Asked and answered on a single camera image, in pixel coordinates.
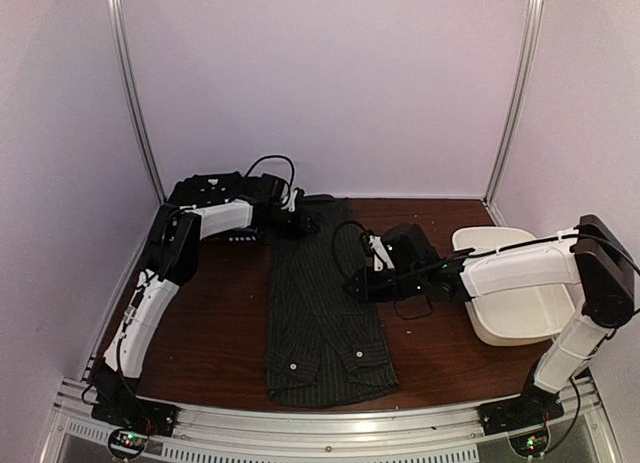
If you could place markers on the white plastic basin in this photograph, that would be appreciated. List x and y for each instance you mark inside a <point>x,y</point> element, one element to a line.
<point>515,317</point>

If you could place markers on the right aluminium corner post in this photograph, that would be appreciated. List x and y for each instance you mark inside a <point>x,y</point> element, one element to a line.
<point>529,43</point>

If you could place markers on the aluminium front rail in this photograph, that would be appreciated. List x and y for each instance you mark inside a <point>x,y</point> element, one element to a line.
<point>450,433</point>

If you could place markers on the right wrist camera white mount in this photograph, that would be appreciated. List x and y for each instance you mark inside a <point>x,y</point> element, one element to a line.
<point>374,248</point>

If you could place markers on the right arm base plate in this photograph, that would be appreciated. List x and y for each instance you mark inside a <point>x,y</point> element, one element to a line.
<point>516,413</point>

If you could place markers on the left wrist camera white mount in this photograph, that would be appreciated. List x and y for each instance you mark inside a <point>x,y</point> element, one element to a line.
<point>292,198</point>

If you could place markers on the aluminium corner post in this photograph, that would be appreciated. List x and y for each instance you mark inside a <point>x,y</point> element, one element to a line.
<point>132,98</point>
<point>529,43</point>

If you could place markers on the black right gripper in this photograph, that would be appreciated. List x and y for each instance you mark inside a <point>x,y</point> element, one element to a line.
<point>365,289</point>

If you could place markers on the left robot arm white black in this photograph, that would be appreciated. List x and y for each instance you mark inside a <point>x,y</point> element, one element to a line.
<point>198,208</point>

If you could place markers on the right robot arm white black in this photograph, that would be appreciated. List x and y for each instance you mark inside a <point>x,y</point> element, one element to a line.
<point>588,255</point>

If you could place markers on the dark pinstriped long sleeve shirt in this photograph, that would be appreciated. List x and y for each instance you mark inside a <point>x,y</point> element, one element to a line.
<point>324,349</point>

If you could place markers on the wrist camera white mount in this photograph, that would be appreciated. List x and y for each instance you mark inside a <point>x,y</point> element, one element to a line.
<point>374,248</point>
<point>292,198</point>

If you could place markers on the left aluminium corner post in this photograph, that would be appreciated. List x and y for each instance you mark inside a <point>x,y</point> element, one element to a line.
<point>132,98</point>

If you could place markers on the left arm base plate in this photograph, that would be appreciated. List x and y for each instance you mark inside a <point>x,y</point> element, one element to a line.
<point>142,416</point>

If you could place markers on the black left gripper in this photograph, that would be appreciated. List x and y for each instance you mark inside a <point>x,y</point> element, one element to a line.
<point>301,228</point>

